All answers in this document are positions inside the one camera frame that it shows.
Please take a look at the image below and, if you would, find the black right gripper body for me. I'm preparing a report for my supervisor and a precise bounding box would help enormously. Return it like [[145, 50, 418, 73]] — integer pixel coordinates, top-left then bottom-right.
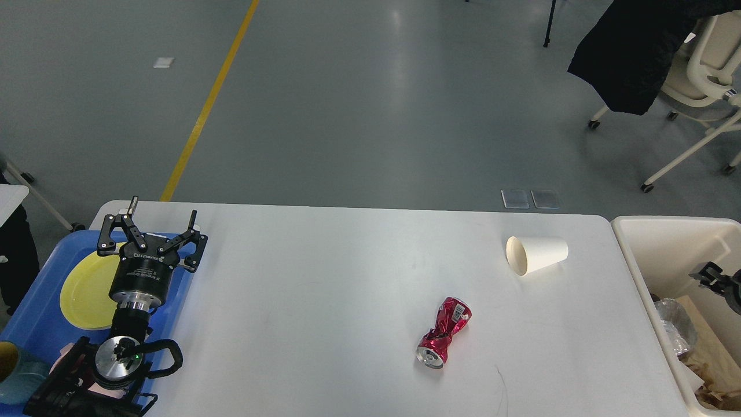
[[725, 270, 741, 315]]

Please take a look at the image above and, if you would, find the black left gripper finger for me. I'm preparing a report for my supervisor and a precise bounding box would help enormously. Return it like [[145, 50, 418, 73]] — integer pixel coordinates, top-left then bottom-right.
[[96, 196, 146, 257], [156, 210, 207, 273]]

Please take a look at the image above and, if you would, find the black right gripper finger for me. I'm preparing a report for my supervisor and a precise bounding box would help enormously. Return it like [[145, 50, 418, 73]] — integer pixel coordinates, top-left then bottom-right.
[[689, 261, 732, 296]]

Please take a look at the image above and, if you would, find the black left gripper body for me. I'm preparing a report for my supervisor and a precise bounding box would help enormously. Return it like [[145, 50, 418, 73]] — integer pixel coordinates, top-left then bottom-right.
[[109, 243, 181, 309]]

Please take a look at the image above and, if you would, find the yellow plastic plate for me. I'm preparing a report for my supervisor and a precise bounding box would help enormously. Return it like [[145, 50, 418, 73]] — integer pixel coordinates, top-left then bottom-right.
[[59, 251, 119, 331]]

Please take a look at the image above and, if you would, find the silver foil bag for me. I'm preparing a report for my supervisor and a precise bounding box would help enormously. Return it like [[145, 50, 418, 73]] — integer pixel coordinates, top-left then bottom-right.
[[654, 298, 699, 359]]

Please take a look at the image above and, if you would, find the brown paper bag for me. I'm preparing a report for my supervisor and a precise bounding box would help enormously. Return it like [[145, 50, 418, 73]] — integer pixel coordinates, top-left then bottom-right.
[[677, 295, 740, 374]]

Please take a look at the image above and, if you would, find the pink ribbed mug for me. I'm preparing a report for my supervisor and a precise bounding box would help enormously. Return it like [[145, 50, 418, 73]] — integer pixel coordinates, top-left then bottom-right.
[[49, 342, 126, 398]]

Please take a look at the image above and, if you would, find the brown paper ball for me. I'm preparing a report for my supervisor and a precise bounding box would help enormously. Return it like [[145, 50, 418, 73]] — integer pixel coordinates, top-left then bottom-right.
[[680, 348, 740, 412]]

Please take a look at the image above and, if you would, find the teal mug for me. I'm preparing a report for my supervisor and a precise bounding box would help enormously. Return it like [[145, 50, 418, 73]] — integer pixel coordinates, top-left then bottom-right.
[[1, 341, 51, 405]]

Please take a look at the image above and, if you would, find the white lid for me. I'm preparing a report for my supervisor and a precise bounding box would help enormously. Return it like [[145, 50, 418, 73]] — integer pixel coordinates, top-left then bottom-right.
[[505, 236, 569, 276]]

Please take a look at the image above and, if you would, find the crushed red soda can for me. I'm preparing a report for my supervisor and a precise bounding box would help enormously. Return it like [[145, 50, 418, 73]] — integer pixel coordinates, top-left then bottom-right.
[[416, 297, 473, 370]]

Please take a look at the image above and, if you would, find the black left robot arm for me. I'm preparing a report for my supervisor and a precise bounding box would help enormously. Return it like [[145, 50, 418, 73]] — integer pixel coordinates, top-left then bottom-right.
[[23, 197, 208, 416]]

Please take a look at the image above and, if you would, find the white plastic bin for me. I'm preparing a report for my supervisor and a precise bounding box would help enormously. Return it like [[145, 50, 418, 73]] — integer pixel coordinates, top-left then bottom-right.
[[612, 216, 740, 416]]

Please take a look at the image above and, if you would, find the blue plastic tray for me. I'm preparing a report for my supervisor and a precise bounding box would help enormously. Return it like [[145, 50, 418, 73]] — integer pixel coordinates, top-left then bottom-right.
[[0, 231, 201, 417]]

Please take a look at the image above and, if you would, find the white side table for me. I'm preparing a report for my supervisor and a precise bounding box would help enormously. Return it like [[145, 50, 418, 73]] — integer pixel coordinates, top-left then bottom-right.
[[1, 152, 86, 233]]

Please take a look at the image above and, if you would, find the white office chair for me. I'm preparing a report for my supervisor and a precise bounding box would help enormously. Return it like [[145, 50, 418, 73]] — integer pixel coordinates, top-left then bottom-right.
[[586, 12, 741, 193]]

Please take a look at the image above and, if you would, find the black jacket on chair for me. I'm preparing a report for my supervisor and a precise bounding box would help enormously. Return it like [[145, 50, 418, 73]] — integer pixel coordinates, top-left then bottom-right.
[[567, 1, 740, 115]]

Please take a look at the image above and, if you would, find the black tripod leg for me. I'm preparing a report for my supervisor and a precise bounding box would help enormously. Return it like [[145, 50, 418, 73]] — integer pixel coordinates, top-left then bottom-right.
[[542, 0, 557, 48]]

